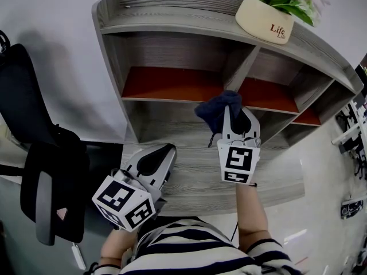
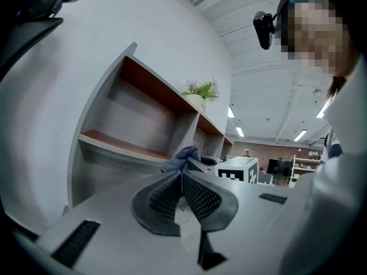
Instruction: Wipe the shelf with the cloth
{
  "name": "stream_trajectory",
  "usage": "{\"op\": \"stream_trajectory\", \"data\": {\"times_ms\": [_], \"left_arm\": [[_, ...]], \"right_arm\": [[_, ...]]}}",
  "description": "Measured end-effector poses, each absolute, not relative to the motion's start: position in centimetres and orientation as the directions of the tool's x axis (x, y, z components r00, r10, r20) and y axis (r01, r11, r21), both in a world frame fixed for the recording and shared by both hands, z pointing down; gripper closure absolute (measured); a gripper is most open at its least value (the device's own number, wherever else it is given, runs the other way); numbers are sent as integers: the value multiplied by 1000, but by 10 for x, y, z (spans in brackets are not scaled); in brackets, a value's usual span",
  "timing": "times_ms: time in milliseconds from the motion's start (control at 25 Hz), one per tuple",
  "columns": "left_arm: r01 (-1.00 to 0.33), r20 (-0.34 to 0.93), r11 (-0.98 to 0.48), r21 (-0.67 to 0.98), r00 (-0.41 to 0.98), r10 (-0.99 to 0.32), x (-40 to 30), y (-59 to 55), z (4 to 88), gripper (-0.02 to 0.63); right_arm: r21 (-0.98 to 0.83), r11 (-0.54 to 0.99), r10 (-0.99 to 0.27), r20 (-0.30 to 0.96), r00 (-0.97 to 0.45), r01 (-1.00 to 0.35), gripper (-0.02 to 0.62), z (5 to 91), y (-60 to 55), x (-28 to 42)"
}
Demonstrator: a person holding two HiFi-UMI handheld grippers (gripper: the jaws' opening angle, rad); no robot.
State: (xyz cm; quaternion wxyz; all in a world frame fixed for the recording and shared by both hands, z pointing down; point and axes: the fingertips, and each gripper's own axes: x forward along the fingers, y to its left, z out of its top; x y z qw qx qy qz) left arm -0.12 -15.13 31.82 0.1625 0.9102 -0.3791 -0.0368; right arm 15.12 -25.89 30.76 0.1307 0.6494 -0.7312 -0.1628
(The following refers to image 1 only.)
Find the white power strip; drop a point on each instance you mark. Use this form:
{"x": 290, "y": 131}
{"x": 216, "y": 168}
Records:
{"x": 78, "y": 256}

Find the grey wooden desk with shelves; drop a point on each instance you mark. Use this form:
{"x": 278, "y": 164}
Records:
{"x": 195, "y": 176}

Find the person's right forearm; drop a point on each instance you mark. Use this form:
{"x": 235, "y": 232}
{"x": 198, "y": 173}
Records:
{"x": 253, "y": 213}

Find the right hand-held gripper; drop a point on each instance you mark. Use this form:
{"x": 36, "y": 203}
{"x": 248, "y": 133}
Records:
{"x": 239, "y": 157}

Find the person's left forearm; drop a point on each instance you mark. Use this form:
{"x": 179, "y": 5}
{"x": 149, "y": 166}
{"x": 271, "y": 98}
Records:
{"x": 117, "y": 246}

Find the dark blue cloth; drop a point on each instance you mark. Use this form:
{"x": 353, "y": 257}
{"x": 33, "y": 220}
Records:
{"x": 215, "y": 110}

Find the grey wooden shelf unit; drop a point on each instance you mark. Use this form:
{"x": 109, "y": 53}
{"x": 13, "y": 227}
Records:
{"x": 177, "y": 50}

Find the pink tag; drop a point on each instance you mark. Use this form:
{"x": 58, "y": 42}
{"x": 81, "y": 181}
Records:
{"x": 62, "y": 213}

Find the person's striped shirt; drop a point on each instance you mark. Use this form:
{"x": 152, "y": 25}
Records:
{"x": 195, "y": 251}

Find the cream pot with pink flowers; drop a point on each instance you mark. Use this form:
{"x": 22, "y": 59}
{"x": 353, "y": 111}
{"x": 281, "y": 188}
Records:
{"x": 263, "y": 21}

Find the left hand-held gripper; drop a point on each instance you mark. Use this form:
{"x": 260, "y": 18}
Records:
{"x": 114, "y": 195}

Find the black mesh office chair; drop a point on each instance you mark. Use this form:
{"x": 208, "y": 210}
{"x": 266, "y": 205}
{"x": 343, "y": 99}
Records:
{"x": 28, "y": 107}

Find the black and white floor device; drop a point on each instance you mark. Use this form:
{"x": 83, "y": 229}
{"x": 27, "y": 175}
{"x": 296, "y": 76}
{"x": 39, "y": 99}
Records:
{"x": 351, "y": 209}

